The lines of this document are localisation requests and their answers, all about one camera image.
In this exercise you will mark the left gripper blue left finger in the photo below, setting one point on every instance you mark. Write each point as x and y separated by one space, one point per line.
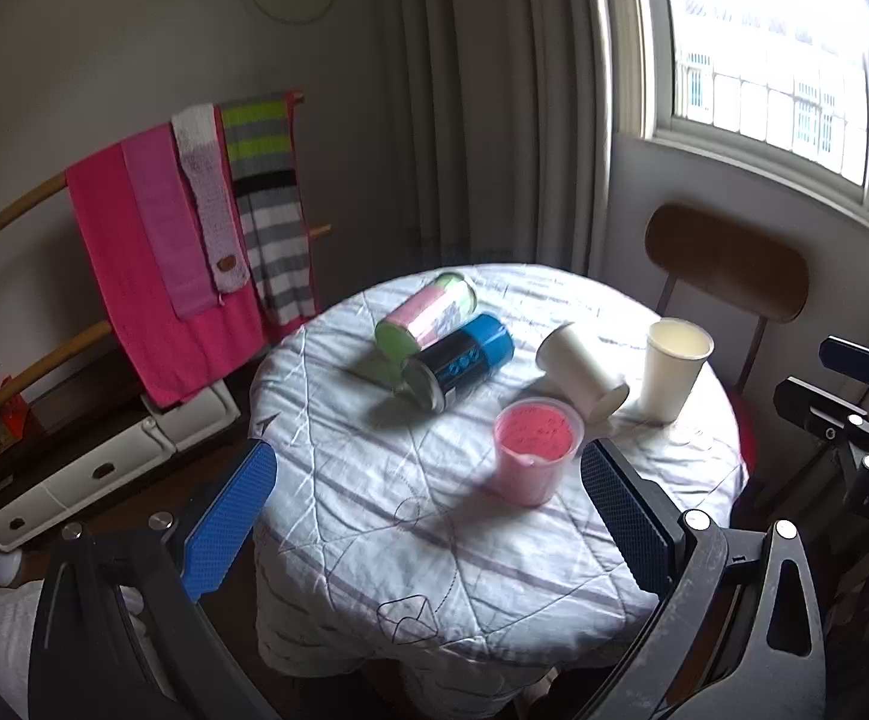
218 522

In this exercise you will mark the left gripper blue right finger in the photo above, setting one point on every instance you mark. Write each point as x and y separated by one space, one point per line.
643 521

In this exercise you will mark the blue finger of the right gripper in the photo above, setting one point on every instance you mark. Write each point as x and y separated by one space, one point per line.
846 357

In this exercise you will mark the pink lined clear plastic cup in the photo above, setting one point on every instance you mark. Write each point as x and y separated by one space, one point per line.
534 440

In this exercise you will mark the smaller white paper cup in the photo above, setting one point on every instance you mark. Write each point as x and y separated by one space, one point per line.
676 351

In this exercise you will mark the larger white paper cup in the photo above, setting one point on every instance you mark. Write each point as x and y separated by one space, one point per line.
576 365

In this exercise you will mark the white plastic storage box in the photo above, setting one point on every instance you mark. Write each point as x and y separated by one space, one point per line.
86 457

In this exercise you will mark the brown wooden chair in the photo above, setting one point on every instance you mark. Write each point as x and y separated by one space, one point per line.
739 265

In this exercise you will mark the magenta pink towel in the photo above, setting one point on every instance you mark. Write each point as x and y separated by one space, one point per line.
173 358

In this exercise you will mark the white striped quilted tablecloth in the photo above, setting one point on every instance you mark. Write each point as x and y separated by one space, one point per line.
383 539

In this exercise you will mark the black and blue can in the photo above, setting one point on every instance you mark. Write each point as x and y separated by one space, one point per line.
449 369

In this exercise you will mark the wooden towel rack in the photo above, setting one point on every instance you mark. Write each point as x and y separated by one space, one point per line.
20 380

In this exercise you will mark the pink and green can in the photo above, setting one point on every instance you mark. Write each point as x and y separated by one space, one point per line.
444 304

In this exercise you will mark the white framed window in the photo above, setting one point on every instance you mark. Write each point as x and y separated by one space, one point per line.
780 87

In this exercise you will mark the light pink cloth strip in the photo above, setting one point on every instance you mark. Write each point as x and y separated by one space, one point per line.
171 226

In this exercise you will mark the grey green striped scarf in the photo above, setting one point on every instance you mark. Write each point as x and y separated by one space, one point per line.
259 140

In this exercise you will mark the pink knitted band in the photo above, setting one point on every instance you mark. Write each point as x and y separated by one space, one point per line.
197 138

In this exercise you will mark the grey window curtain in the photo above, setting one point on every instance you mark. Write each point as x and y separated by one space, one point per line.
504 112

